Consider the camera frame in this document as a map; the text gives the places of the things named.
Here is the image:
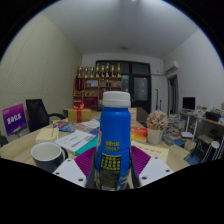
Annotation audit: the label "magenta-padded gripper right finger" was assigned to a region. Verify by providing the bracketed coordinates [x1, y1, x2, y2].
[129, 145, 174, 190]

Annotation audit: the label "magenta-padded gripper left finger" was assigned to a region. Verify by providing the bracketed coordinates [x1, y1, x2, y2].
[52, 146, 98, 189]

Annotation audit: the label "blue drink bottle white cap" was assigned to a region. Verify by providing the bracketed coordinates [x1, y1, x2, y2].
[93, 90, 132, 191]

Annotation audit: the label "pale yellow notebook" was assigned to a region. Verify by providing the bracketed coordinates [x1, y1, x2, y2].
[130, 139, 170, 164]

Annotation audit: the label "teal book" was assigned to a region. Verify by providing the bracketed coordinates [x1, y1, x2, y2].
[74, 133, 100, 157]

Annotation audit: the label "white printed booklet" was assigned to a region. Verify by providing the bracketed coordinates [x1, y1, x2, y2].
[54, 129, 98, 154]

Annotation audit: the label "orange red book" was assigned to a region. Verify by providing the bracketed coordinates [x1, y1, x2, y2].
[130, 126, 149, 144]

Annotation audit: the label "blue printed magazine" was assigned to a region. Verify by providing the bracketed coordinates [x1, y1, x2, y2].
[89, 127, 101, 136]

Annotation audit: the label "black mug white inside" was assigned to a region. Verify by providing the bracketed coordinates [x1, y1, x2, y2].
[30, 142, 69, 174]

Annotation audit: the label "blue picture book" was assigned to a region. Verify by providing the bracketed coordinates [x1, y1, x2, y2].
[52, 120, 81, 133]

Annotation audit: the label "pink flowers in white pot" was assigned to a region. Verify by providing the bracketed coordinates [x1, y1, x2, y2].
[145, 110, 169, 145]

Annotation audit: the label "yellow gift box red ribbon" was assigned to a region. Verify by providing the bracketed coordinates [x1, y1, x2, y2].
[67, 103, 93, 124]

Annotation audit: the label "cream book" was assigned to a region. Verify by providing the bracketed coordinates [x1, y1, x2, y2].
[34, 126, 60, 144]

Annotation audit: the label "stack of books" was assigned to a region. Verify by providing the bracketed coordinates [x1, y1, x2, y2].
[166, 113, 188, 141]

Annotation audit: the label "black tripod stand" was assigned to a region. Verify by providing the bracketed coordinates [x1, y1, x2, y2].
[154, 88, 163, 112]

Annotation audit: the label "brown wooden stool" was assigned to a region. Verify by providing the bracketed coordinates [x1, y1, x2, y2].
[194, 134, 213, 158]

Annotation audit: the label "black office chair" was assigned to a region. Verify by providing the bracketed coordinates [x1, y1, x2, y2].
[25, 98, 67, 133]

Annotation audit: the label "white round stool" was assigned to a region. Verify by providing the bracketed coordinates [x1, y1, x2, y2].
[201, 140, 221, 164]

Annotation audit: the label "black computer monitor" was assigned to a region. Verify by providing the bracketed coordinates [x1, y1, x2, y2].
[182, 96, 197, 112]

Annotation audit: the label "black framed glass door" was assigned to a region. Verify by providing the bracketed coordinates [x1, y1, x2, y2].
[95, 60, 152, 114]

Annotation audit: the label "wooden shelf unit with trophies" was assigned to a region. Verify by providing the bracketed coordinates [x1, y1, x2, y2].
[72, 63, 123, 109]

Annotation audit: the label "cluttered side desk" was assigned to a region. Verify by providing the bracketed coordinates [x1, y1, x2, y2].
[179, 106, 224, 161]

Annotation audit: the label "purple sign board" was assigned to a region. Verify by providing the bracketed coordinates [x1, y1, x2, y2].
[1, 103, 28, 136]

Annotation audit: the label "small wooden frame stand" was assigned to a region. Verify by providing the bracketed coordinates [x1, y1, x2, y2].
[128, 107, 138, 127]

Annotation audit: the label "white wall air conditioner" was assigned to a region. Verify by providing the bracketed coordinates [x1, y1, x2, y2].
[163, 59, 180, 74]

